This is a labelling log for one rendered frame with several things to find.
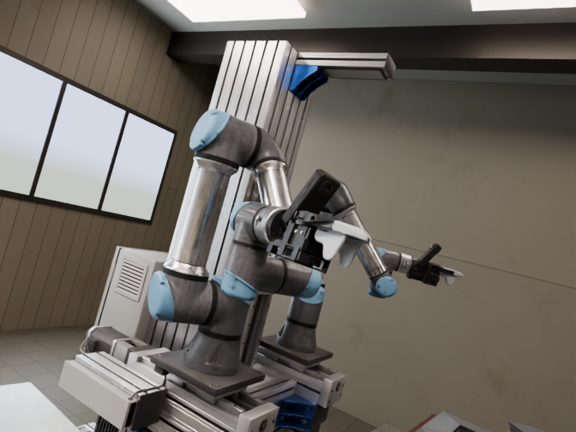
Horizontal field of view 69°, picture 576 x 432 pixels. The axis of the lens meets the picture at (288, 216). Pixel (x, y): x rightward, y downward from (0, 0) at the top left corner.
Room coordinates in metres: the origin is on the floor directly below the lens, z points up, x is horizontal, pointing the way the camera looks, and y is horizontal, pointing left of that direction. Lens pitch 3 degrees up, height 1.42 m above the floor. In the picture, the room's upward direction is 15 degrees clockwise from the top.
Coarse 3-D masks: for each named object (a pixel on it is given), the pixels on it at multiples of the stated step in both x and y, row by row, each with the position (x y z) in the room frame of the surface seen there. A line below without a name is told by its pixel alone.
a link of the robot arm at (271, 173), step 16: (272, 144) 1.07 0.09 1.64; (256, 160) 1.06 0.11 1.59; (272, 160) 1.05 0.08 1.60; (256, 176) 1.07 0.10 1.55; (272, 176) 1.03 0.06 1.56; (272, 192) 1.00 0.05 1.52; (288, 192) 1.02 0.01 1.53; (288, 272) 0.86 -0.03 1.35; (304, 272) 0.89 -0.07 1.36; (320, 272) 0.92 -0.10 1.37; (288, 288) 0.87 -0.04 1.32; (304, 288) 0.89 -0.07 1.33
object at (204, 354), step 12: (204, 336) 1.09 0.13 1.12; (216, 336) 1.08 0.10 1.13; (228, 336) 1.08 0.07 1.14; (240, 336) 1.13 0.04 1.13; (192, 348) 1.09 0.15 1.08; (204, 348) 1.07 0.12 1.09; (216, 348) 1.07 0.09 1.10; (228, 348) 1.09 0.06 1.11; (192, 360) 1.07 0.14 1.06; (204, 360) 1.06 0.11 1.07; (216, 360) 1.08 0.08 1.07; (228, 360) 1.08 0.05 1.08; (204, 372) 1.06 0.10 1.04; (216, 372) 1.06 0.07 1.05; (228, 372) 1.08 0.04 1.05
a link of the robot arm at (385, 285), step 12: (336, 192) 1.54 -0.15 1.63; (348, 192) 1.55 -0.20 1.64; (336, 204) 1.53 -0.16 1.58; (348, 204) 1.52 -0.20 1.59; (336, 216) 1.54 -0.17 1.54; (348, 216) 1.53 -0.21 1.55; (360, 228) 1.53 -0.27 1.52; (360, 252) 1.53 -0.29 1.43; (372, 252) 1.52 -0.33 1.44; (372, 264) 1.52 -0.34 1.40; (384, 264) 1.54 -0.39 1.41; (372, 276) 1.53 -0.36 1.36; (384, 276) 1.51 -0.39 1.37; (384, 288) 1.50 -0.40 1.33; (396, 288) 1.50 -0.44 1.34
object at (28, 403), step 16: (16, 384) 0.75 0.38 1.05; (32, 384) 0.76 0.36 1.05; (0, 400) 0.69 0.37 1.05; (16, 400) 0.70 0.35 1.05; (32, 400) 0.71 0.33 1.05; (48, 400) 0.72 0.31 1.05; (0, 416) 0.65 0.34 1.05; (16, 416) 0.66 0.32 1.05; (32, 416) 0.67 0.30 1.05; (48, 416) 0.68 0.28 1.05; (64, 416) 0.69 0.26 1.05
